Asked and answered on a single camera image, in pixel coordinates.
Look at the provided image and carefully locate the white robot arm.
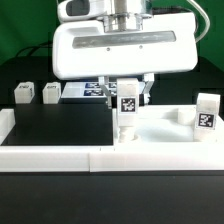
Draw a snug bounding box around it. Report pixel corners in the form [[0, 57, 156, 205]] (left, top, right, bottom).
[[52, 0, 198, 105]]

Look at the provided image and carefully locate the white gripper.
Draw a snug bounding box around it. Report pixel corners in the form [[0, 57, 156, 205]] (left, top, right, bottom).
[[52, 0, 198, 109]]

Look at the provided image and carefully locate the white U-shaped fence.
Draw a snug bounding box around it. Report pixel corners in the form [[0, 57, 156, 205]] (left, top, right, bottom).
[[0, 109, 224, 172]]

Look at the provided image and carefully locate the black cable bundle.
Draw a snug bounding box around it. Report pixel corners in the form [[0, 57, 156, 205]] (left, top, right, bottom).
[[14, 41, 54, 58]]

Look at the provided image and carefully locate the white square table top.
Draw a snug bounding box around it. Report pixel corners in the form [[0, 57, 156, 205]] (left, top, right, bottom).
[[112, 104, 224, 146]]

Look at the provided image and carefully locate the white tag sheet with markers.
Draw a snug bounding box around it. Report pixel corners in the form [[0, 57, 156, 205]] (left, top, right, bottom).
[[60, 79, 148, 99]]

